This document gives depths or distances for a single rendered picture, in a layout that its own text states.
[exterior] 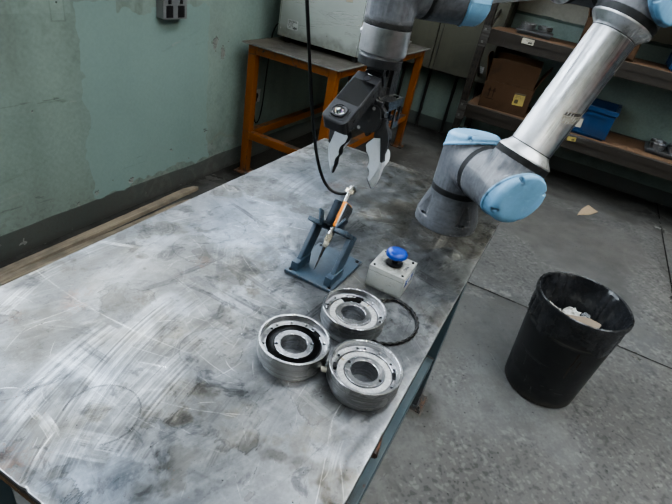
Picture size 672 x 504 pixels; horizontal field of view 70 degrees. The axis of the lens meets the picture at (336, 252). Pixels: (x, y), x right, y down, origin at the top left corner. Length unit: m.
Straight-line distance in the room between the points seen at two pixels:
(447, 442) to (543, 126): 1.12
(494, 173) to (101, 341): 0.75
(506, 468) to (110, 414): 1.39
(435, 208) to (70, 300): 0.76
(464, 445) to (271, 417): 1.20
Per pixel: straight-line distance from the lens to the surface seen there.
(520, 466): 1.84
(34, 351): 0.77
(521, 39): 3.99
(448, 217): 1.14
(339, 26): 2.92
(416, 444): 1.73
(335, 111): 0.75
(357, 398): 0.66
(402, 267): 0.90
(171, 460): 0.63
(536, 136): 1.02
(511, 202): 1.01
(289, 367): 0.68
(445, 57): 4.48
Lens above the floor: 1.32
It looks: 32 degrees down
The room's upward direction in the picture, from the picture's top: 12 degrees clockwise
